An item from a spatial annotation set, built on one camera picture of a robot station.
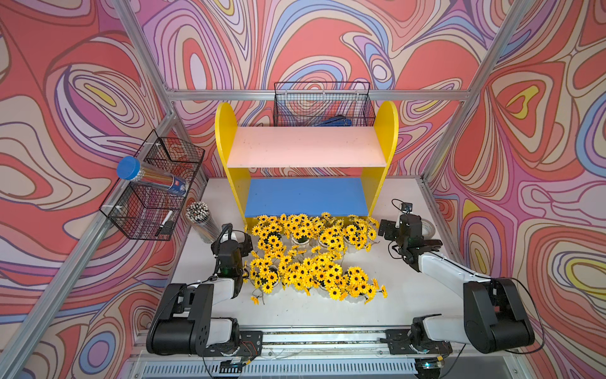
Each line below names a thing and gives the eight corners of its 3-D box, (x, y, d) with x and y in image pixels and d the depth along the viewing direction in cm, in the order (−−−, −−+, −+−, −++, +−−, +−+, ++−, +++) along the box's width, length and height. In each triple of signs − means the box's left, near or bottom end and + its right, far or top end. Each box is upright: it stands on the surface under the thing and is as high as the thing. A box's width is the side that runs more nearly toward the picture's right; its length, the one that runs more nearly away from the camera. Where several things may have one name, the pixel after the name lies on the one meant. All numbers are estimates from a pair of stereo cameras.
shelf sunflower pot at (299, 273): (276, 287, 87) (272, 269, 74) (294, 265, 92) (293, 245, 80) (303, 308, 82) (302, 293, 70) (320, 284, 87) (323, 266, 75)
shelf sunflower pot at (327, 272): (310, 309, 82) (311, 293, 69) (310, 271, 91) (311, 250, 79) (341, 309, 82) (348, 293, 69) (338, 271, 91) (343, 250, 79)
